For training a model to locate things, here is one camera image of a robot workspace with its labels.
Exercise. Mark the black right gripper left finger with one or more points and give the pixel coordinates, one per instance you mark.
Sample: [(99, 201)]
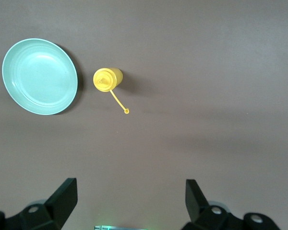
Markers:
[(62, 203)]

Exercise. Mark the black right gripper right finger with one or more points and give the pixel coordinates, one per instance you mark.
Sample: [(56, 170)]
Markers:
[(194, 203)]

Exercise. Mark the yellow mustard squeeze bottle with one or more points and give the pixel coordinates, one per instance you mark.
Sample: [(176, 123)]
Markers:
[(108, 79)]

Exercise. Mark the green plate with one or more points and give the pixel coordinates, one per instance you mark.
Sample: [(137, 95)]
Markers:
[(39, 76)]

